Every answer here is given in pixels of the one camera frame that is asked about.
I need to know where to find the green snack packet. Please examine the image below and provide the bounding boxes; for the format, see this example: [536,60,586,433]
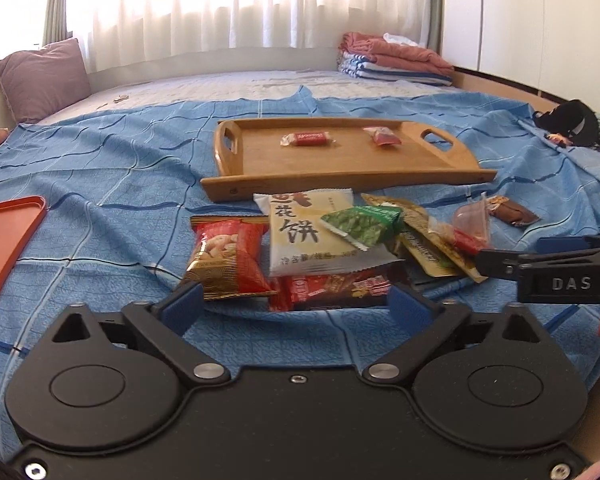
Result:
[320,204,405,251]

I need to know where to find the folded blue striped blanket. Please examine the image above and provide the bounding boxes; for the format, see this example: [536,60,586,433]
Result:
[337,51,453,87]

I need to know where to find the clear packet red snack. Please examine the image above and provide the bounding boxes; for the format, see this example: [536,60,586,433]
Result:
[452,195,492,256]

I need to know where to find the red wafer packet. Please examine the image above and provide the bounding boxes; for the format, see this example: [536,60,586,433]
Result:
[269,274,361,312]

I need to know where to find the folded blankets pile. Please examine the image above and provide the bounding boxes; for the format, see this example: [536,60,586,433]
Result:
[339,31,455,78]

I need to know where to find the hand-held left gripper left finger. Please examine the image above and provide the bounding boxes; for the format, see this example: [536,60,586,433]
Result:
[50,282,231,387]

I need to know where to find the red candy packet white label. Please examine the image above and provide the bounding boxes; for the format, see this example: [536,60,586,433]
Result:
[280,130,337,149]

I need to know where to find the grey quilted mattress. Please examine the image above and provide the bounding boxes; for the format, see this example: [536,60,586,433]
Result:
[35,67,461,126]

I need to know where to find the red peanut packet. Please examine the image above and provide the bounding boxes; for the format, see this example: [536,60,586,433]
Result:
[182,215,277,301]

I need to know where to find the wooden bed frame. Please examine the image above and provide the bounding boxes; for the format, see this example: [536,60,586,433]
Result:
[452,65,561,113]

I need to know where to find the white sheer curtain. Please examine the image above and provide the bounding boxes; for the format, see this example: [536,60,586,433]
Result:
[55,0,433,68]

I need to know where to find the yellow packet black print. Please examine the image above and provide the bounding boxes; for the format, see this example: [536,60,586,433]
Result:
[397,225,488,283]

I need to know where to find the wooden tray with handles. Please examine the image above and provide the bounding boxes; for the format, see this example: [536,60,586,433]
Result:
[200,117,498,204]

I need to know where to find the blue checked bed sheet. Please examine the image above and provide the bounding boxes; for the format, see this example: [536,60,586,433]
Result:
[0,85,600,461]

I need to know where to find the orange plastic tray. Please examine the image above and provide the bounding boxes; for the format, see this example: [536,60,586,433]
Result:
[0,195,47,328]

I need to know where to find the small red snack packet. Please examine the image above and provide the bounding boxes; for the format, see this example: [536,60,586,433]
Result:
[363,126,402,150]

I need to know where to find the white pastry packet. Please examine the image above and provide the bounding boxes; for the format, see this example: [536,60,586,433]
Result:
[252,188,406,278]

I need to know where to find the green curtain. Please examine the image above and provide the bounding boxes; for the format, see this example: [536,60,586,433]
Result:
[42,0,73,46]
[425,0,446,53]

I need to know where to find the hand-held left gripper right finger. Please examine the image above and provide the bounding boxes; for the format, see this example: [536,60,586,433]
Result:
[362,284,552,387]

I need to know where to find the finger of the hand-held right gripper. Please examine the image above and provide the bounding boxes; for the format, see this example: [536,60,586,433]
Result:
[474,247,541,281]
[536,232,600,261]

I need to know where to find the brown cake packet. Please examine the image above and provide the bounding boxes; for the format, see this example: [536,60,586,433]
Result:
[485,195,541,227]

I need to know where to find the dark brown wafer packet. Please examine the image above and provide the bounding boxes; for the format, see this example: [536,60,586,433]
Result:
[350,265,412,302]

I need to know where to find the purple pillow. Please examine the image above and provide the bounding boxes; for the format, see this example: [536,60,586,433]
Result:
[0,37,92,126]

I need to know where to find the white wardrobe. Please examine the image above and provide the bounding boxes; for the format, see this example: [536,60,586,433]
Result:
[442,0,600,106]

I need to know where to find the black bag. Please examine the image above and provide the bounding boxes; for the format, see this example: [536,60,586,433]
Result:
[532,100,600,147]

